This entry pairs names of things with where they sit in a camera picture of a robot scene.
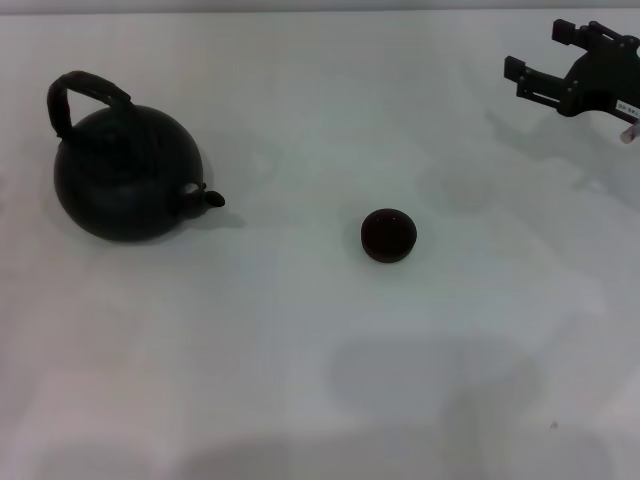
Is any small dark teacup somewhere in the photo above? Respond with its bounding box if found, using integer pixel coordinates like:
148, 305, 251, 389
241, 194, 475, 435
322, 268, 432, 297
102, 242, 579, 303
360, 207, 418, 265

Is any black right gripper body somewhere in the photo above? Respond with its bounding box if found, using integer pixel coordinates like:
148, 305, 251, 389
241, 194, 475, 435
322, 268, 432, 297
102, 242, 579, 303
555, 43, 640, 122

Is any black round teapot with handle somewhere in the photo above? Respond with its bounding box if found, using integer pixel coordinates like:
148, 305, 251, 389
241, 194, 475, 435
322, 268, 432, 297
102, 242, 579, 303
47, 70, 226, 245

